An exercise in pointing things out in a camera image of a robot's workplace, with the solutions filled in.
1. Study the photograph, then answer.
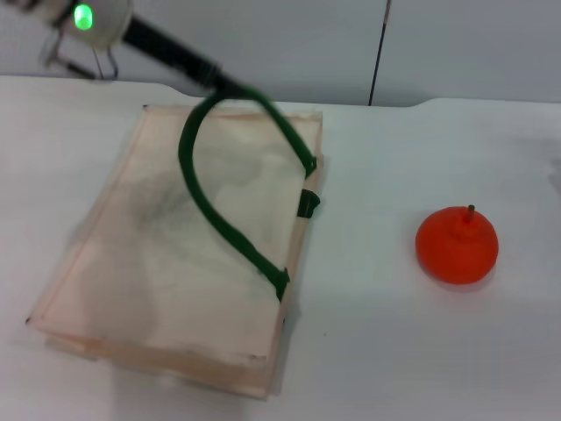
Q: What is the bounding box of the thin grey left wrist cable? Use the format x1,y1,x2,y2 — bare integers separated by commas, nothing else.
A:
39,33,120,81

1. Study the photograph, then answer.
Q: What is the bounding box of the white handbag with green handles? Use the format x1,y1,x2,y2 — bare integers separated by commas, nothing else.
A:
25,83,328,403

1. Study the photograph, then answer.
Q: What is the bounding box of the orange toy fruit with stem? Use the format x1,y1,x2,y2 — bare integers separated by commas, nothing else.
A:
414,203,501,287

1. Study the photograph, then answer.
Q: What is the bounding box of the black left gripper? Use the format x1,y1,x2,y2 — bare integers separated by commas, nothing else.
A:
121,16,253,98

